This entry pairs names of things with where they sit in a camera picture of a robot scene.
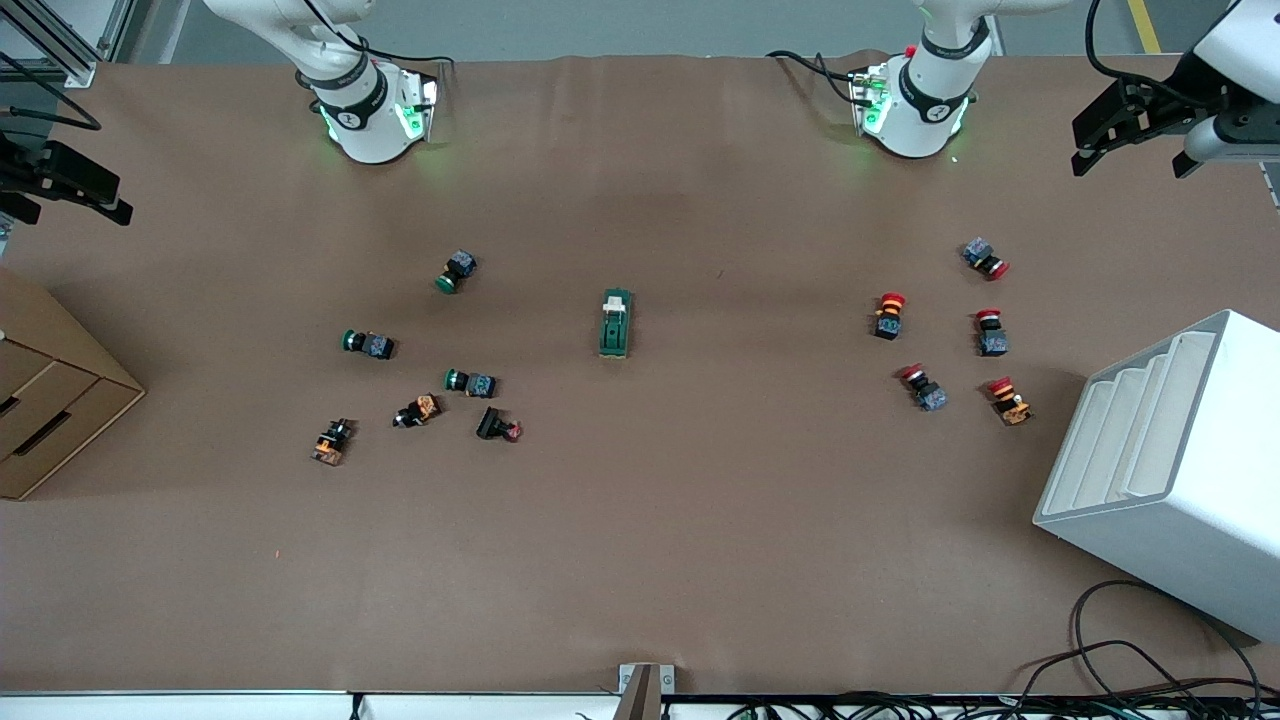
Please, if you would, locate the metal bracket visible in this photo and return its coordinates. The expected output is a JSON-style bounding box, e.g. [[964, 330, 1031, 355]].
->
[[618, 663, 676, 720]]

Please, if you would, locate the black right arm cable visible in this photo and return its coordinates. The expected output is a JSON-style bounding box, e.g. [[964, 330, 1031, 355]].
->
[[0, 0, 456, 131]]

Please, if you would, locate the black switch orange contact block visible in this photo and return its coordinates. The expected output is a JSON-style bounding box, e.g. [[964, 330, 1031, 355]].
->
[[311, 418, 355, 467]]

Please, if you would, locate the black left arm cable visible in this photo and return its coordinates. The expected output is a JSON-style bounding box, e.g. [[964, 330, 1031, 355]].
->
[[765, 0, 1216, 111]]

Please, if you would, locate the black cable bundle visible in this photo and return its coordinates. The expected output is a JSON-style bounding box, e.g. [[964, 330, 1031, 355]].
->
[[700, 690, 1280, 720]]

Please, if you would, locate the brown cardboard box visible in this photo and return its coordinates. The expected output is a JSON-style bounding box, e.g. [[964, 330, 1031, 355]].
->
[[0, 265, 147, 501]]

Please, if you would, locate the black looped cable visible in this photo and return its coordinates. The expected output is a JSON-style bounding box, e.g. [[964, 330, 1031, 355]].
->
[[1010, 580, 1263, 701]]

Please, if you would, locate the white table edge rail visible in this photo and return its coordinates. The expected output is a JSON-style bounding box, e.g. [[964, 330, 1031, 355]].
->
[[0, 690, 621, 720]]

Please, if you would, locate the red emergency stop orange block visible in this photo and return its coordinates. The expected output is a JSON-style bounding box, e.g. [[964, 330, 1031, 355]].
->
[[985, 376, 1033, 427]]

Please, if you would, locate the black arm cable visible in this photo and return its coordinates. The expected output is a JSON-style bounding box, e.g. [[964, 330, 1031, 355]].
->
[[0, 0, 456, 131], [765, 0, 1216, 111]]

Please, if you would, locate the green load switch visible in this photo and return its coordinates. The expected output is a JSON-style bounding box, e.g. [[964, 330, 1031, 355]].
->
[[598, 288, 635, 359]]

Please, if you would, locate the white plastic slotted bin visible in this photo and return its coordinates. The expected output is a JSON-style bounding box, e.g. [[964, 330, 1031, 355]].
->
[[1032, 309, 1280, 645]]

